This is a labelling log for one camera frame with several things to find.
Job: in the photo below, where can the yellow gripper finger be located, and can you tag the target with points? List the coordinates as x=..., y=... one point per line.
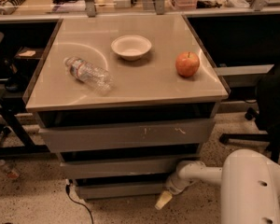
x=165, y=197

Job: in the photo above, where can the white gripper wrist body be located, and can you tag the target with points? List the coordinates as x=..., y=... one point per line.
x=174, y=184

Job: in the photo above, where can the grey bottom drawer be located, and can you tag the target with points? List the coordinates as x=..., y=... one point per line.
x=114, y=187

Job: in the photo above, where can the grey drawer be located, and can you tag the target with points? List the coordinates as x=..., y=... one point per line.
x=124, y=167
x=124, y=135
x=114, y=187

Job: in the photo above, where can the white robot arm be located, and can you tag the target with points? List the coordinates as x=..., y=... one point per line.
x=249, y=186

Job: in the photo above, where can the grey top drawer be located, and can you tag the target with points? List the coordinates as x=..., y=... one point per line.
x=124, y=135

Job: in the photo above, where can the grey middle drawer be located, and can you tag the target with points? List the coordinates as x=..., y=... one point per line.
x=124, y=167

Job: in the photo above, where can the grey drawer cabinet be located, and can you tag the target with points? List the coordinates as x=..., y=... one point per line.
x=145, y=90

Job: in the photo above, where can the red apple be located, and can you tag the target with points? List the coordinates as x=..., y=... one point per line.
x=187, y=64

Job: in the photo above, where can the black office chair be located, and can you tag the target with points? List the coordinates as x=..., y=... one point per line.
x=268, y=117

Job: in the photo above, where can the white paper bowl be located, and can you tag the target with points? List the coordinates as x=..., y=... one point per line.
x=131, y=47

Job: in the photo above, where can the clear plastic water bottle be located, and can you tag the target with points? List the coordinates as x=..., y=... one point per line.
x=94, y=76

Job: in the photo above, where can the small bottle on floor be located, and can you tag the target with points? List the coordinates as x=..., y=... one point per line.
x=9, y=170

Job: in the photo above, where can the black table frame left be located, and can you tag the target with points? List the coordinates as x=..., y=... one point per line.
x=11, y=124

